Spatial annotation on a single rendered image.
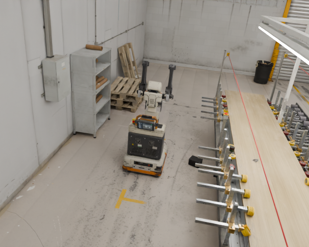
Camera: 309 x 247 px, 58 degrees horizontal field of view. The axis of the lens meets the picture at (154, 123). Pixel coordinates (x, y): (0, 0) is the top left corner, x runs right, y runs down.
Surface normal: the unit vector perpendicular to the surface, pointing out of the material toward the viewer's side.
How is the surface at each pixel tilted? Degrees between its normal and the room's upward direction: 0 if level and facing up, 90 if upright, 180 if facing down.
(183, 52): 90
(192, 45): 90
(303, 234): 0
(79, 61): 90
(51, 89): 90
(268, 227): 0
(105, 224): 0
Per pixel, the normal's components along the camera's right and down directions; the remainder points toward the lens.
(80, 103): -0.18, 0.42
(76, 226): 0.09, -0.90
